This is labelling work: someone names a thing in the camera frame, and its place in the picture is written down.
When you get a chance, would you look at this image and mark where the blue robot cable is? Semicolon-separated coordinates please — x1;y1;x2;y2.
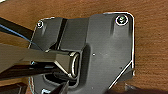
0;18;43;51

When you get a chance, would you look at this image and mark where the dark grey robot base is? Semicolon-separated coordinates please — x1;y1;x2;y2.
29;12;137;92

